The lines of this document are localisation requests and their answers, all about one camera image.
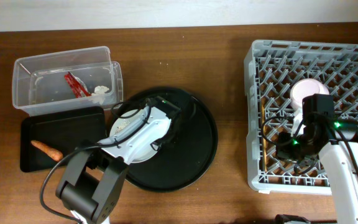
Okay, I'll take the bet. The black rectangular tray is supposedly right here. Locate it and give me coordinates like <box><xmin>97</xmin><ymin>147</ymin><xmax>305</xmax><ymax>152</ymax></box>
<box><xmin>20</xmin><ymin>106</ymin><xmax>107</xmax><ymax>172</ymax></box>

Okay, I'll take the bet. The white rice pile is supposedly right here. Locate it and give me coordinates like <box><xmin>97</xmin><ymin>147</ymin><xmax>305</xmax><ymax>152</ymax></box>
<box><xmin>117</xmin><ymin>121</ymin><xmax>130</xmax><ymax>132</ymax></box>

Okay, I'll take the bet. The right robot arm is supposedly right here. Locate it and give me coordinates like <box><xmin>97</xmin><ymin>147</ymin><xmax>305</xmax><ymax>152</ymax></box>
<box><xmin>276</xmin><ymin>94</ymin><xmax>358</xmax><ymax>223</ymax></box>

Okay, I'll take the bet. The round black serving tray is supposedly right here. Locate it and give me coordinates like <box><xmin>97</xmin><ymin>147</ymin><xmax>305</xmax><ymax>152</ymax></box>
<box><xmin>117</xmin><ymin>87</ymin><xmax>218</xmax><ymax>192</ymax></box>

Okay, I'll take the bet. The orange carrot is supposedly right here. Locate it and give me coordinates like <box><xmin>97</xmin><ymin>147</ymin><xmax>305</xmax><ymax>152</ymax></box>
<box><xmin>31</xmin><ymin>140</ymin><xmax>63</xmax><ymax>162</ymax></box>

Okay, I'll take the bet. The grey dishwasher rack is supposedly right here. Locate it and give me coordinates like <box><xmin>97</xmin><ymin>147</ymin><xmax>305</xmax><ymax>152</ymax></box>
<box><xmin>244</xmin><ymin>40</ymin><xmax>358</xmax><ymax>195</ymax></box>

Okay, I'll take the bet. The pink white bowl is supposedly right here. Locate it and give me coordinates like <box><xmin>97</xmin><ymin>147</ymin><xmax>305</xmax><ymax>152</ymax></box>
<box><xmin>290</xmin><ymin>78</ymin><xmax>329</xmax><ymax>110</ymax></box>

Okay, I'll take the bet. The red snack wrapper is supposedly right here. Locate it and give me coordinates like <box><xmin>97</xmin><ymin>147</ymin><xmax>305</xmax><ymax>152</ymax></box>
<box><xmin>64</xmin><ymin>72</ymin><xmax>91</xmax><ymax>98</ymax></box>

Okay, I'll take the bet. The white tissue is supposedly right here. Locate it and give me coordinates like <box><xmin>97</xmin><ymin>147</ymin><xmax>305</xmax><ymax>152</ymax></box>
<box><xmin>91</xmin><ymin>86</ymin><xmax>110</xmax><ymax>105</ymax></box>

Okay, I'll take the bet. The clear plastic bin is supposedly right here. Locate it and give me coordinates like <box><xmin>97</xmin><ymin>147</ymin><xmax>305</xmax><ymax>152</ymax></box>
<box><xmin>12</xmin><ymin>46</ymin><xmax>124</xmax><ymax>116</ymax></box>

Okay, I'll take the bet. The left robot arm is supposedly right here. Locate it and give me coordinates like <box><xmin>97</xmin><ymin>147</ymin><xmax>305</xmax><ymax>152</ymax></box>
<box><xmin>55</xmin><ymin>96</ymin><xmax>195</xmax><ymax>223</ymax></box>

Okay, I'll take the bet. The grey round plate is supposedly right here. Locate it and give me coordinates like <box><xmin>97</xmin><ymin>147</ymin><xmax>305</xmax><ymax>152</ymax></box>
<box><xmin>104</xmin><ymin>106</ymin><xmax>162</xmax><ymax>165</ymax></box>

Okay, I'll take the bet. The wooden chopstick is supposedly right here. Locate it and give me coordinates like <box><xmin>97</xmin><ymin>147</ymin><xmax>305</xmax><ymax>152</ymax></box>
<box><xmin>262</xmin><ymin>138</ymin><xmax>269</xmax><ymax>173</ymax></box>
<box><xmin>260</xmin><ymin>104</ymin><xmax>266</xmax><ymax>174</ymax></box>

